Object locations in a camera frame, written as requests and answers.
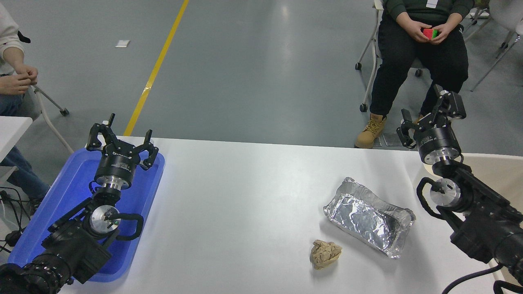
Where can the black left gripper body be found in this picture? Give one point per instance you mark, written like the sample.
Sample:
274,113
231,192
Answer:
116,165

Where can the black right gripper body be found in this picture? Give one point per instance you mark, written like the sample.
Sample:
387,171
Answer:
437,136

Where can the colourful puzzle cube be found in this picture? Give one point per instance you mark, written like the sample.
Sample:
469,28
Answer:
430,33

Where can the pale-top person's left forearm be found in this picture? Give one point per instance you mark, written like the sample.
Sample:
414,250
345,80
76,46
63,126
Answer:
13,59

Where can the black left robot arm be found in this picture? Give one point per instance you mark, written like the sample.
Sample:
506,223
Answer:
77,245

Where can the dark-clothed person's left hand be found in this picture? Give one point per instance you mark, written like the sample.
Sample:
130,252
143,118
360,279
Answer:
449,28

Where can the dark-clothed person's right hand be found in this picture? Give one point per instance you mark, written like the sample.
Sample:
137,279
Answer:
414,26

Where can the pale-top person's left hand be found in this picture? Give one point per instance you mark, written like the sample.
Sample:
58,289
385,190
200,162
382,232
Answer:
29,74

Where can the pale-top person's right hand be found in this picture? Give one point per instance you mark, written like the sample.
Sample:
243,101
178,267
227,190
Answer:
14,85

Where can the metal floor plate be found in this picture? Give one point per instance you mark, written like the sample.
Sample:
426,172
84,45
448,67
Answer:
390,139

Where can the grey-legged wheeled chair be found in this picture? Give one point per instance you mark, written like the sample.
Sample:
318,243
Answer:
64,111

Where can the blue plastic tray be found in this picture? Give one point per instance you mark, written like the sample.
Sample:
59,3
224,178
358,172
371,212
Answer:
73,183

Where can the white wheeled chair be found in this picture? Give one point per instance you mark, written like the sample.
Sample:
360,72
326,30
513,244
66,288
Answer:
363,107

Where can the person in dark clothes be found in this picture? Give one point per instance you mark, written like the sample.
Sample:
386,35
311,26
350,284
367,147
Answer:
408,65

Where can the large pale bin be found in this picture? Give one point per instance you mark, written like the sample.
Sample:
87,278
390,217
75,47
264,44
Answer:
498,171

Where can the small white side table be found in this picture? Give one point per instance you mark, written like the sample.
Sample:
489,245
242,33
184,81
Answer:
12,130

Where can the crinkled foil tray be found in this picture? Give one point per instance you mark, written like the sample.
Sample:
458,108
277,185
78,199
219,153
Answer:
367,220

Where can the white paper scrap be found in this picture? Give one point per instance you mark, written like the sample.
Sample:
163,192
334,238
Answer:
122,43

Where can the white chair with grey legs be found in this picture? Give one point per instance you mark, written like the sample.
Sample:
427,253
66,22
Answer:
506,12

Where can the black power adapter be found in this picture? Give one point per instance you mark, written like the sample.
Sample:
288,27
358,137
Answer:
13,238

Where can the person in pale top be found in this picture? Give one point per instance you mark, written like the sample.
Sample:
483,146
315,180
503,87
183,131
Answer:
8,36

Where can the crumpled tan paper ball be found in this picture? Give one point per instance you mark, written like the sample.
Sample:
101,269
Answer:
325,254

